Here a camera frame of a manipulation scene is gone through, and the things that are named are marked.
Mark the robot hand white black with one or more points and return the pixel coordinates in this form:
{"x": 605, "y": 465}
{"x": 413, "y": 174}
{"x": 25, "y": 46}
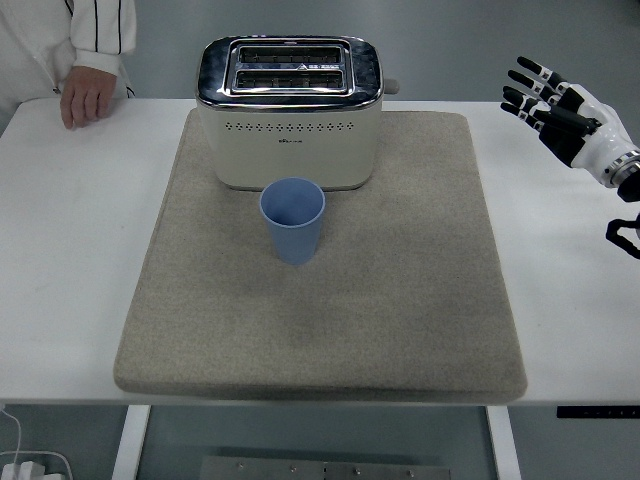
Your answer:
{"x": 575, "y": 130}

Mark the blue plastic cup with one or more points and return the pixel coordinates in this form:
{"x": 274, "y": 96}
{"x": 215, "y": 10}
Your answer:
{"x": 295, "y": 240}

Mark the black table control panel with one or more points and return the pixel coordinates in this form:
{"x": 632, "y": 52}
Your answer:
{"x": 597, "y": 412}

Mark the cream toaster chrome top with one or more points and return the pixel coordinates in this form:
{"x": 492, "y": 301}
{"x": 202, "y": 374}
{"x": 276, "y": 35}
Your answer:
{"x": 292, "y": 150}

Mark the white table leg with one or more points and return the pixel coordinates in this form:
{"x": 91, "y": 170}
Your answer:
{"x": 502, "y": 445}
{"x": 131, "y": 442}

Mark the beige felt mat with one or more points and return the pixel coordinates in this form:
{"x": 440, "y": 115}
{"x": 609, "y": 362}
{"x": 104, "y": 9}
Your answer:
{"x": 300, "y": 310}

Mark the grey metal plate with screws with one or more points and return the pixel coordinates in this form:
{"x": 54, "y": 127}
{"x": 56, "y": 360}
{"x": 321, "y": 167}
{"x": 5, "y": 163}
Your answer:
{"x": 325, "y": 470}

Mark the person's hand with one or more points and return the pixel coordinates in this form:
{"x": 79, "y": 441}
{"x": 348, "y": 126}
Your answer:
{"x": 87, "y": 97}

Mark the person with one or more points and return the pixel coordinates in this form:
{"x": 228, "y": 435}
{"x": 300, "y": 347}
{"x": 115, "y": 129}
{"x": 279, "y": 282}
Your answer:
{"x": 40, "y": 35}

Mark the white power strip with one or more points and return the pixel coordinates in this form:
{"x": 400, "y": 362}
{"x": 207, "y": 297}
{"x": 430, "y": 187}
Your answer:
{"x": 57, "y": 462}

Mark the white plug adapter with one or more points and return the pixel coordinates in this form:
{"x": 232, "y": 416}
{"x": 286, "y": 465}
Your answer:
{"x": 27, "y": 471}

